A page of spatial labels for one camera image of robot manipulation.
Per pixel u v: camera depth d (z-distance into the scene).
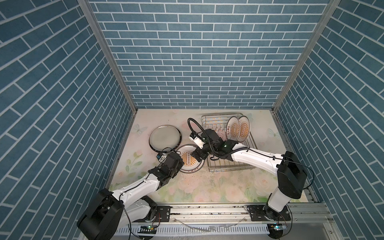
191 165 0.89
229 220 0.73
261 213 0.74
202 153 0.72
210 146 0.63
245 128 0.96
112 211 0.40
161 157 0.78
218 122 1.10
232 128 0.99
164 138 0.99
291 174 0.45
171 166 0.66
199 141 0.73
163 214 0.74
